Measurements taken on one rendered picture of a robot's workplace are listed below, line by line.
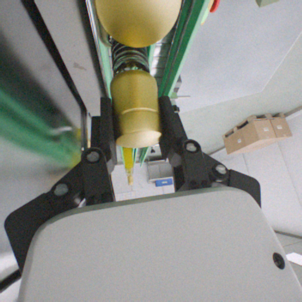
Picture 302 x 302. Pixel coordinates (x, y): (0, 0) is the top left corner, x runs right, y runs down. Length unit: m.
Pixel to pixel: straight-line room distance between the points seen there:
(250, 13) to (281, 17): 0.12
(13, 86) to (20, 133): 0.07
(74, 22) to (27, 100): 0.19
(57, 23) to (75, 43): 0.05
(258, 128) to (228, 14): 3.19
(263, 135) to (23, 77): 3.67
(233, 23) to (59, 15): 0.51
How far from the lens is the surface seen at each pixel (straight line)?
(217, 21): 0.64
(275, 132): 3.92
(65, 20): 0.42
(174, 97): 0.49
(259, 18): 0.72
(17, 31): 0.35
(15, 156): 0.27
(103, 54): 0.35
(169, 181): 5.32
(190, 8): 0.38
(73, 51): 0.46
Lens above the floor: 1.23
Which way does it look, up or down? 15 degrees down
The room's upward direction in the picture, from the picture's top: 172 degrees clockwise
